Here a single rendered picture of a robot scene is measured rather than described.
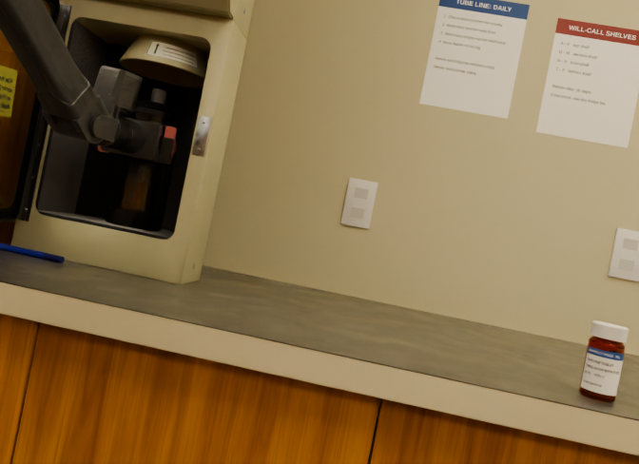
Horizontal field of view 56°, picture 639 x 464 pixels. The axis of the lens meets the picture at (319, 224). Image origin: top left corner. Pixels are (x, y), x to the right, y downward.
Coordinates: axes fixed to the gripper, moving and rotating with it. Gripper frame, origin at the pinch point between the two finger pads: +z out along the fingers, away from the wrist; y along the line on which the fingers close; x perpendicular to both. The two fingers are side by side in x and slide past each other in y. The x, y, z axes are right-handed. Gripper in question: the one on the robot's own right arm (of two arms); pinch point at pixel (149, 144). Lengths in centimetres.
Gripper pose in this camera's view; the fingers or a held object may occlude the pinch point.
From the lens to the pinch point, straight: 120.9
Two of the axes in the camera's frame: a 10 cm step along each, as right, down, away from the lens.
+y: -9.8, -1.9, 1.0
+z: 1.0, 0.0, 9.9
